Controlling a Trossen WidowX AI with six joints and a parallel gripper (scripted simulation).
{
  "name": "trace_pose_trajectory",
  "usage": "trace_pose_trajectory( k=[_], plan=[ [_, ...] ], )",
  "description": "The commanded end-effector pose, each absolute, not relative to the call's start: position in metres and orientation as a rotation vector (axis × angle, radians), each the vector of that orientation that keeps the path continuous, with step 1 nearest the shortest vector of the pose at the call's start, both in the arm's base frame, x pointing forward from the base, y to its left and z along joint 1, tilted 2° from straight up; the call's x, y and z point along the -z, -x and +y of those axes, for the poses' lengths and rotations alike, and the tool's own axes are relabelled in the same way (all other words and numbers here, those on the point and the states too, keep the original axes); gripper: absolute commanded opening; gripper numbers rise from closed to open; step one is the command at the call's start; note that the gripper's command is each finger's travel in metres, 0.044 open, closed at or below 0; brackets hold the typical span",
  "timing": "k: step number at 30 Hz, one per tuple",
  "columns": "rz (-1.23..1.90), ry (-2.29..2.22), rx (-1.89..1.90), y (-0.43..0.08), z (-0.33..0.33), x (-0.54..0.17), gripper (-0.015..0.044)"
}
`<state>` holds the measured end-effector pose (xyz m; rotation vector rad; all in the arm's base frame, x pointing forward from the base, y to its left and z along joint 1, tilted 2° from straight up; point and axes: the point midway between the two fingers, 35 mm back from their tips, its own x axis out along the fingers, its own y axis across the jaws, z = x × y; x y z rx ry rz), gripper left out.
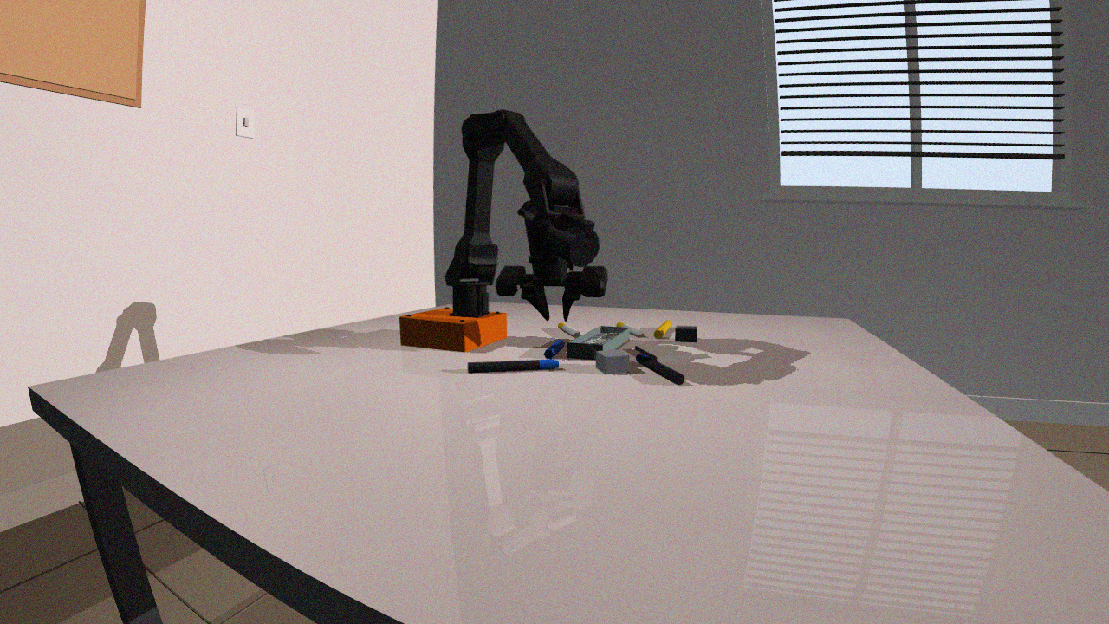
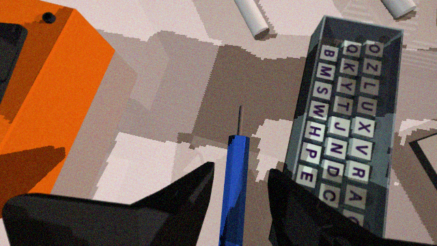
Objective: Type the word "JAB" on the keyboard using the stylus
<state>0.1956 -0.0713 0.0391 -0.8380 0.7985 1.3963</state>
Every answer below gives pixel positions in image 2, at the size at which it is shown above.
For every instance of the black keyboard with white keys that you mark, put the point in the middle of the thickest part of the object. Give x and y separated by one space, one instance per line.
343 133

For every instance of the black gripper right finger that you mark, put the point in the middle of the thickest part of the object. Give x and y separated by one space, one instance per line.
302 219

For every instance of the white and yellow cylinder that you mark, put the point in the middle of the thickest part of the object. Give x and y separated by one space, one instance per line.
253 18
399 8

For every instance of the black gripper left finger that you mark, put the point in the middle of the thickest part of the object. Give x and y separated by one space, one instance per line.
172 216

